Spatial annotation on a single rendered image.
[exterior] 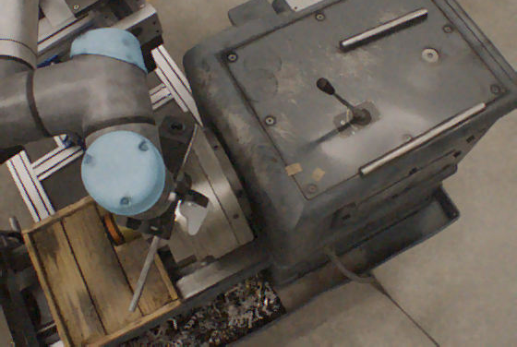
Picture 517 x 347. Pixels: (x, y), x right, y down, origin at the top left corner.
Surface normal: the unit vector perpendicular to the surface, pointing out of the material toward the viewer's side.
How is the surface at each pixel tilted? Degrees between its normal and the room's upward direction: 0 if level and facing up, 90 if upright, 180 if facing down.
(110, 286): 0
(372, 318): 0
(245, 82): 0
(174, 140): 21
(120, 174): 13
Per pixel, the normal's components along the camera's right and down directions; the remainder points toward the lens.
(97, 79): -0.03, -0.12
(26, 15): 0.86, -0.39
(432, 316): -0.04, -0.37
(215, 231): 0.36, 0.47
